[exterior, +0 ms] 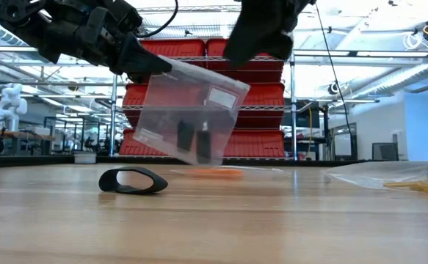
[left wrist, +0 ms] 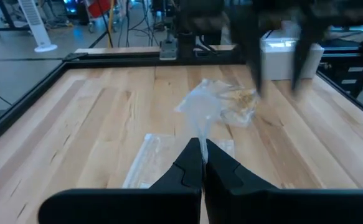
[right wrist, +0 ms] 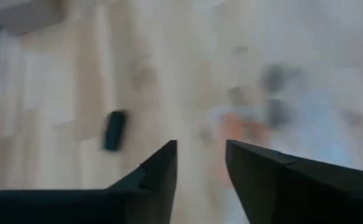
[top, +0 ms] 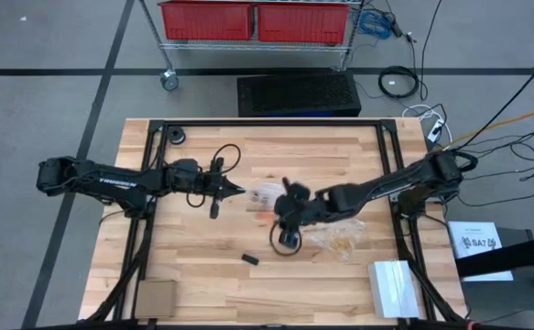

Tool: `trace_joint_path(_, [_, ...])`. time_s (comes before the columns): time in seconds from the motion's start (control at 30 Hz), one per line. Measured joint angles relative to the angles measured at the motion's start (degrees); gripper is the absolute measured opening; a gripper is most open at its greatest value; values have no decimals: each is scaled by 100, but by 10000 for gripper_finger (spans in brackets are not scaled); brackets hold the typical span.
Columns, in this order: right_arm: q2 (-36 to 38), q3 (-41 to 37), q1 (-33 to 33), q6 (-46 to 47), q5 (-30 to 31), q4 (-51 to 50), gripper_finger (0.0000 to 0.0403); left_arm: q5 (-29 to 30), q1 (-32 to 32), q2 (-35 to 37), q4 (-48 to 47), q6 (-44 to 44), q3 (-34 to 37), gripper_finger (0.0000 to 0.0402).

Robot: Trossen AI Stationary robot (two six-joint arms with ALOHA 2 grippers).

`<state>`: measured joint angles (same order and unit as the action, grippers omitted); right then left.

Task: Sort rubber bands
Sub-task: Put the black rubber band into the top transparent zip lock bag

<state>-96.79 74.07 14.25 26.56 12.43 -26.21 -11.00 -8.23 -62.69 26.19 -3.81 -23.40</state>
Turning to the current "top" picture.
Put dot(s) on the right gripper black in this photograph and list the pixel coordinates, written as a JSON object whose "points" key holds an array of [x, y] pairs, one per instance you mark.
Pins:
{"points": [[298, 211]]}

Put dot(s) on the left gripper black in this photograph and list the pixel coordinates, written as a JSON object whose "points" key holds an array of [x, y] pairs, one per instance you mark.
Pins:
{"points": [[215, 185]]}

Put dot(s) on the orange rubber band bundle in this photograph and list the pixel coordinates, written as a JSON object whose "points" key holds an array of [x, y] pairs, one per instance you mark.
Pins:
{"points": [[266, 215]]}

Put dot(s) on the yellow rubber band bundle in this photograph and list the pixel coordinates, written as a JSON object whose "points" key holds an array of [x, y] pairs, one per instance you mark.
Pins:
{"points": [[340, 245]]}

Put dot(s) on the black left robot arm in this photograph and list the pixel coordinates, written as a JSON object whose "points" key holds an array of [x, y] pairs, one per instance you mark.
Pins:
{"points": [[88, 176]]}

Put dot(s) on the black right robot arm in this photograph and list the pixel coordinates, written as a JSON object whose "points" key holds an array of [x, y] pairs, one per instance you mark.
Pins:
{"points": [[385, 188]]}

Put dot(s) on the tape roll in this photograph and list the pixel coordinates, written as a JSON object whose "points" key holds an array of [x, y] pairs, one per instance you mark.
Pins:
{"points": [[169, 136]]}

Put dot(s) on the black perforated floor mat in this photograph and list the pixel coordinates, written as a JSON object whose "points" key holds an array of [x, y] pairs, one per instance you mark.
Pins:
{"points": [[298, 94]]}

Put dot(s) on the white box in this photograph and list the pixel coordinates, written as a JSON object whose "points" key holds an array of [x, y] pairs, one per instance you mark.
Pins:
{"points": [[392, 289]]}

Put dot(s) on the brown cardboard piece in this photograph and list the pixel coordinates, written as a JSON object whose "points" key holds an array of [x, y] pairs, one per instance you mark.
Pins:
{"points": [[155, 299]]}

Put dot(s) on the white power strip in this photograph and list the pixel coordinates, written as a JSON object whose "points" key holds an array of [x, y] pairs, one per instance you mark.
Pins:
{"points": [[436, 130]]}

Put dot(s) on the white paper sheet SA7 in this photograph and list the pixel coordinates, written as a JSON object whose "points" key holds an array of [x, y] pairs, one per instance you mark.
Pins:
{"points": [[465, 229]]}

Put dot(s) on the red plastic bin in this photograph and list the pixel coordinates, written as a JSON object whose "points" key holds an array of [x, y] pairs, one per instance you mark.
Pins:
{"points": [[207, 20], [303, 23]]}

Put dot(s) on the black power brick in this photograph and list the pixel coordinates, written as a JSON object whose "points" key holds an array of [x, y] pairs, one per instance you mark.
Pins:
{"points": [[395, 25]]}

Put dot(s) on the grey side table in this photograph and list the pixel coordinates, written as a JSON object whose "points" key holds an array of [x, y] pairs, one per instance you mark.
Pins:
{"points": [[491, 298]]}

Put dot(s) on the black metal beam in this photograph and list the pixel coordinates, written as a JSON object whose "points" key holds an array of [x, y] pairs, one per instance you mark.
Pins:
{"points": [[504, 259]]}

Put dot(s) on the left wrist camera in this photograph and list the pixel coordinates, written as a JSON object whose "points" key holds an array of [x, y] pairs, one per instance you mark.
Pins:
{"points": [[218, 166]]}

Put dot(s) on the black metal table frame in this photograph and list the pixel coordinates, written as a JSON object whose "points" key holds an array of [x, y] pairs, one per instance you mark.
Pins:
{"points": [[248, 123]]}

